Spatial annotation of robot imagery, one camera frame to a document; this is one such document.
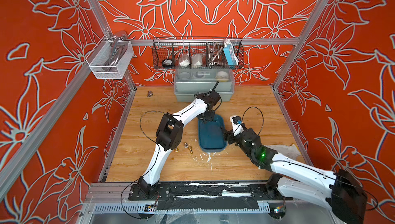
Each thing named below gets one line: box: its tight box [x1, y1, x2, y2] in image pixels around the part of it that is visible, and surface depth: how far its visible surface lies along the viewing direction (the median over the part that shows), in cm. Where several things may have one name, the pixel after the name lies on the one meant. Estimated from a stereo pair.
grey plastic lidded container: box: [173, 68, 236, 103], surface depth 104 cm
